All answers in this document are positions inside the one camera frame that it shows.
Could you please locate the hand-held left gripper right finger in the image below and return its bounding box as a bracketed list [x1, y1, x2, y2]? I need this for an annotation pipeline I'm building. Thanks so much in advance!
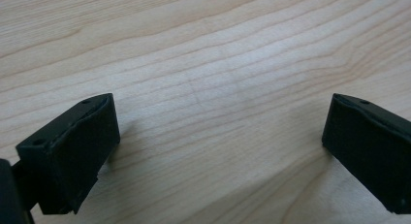
[321, 93, 411, 215]

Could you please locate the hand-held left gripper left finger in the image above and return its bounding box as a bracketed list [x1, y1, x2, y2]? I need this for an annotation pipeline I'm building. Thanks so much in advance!
[15, 92, 121, 215]

